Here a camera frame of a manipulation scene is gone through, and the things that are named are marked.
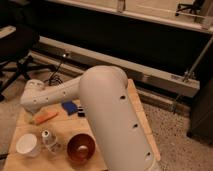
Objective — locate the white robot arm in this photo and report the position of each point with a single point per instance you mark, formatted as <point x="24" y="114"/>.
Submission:
<point x="102" y="92"/>

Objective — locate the orange ceramic bowl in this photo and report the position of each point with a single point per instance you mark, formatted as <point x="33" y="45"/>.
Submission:
<point x="80" y="148"/>

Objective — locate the black rectangular bar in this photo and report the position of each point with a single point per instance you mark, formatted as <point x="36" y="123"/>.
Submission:
<point x="81" y="112"/>

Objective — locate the blue sponge block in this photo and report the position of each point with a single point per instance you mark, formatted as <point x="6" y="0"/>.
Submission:
<point x="69" y="107"/>

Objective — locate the wooden table board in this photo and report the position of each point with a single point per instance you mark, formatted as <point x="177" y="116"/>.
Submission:
<point x="64" y="127"/>

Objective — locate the clear plastic bottle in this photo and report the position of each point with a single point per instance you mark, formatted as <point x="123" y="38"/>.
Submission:
<point x="51" y="142"/>

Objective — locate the white plastic cup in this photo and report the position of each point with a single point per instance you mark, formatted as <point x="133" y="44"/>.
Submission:
<point x="28" y="145"/>

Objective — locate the black office chair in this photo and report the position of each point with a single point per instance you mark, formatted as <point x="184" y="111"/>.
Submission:
<point x="14" y="55"/>

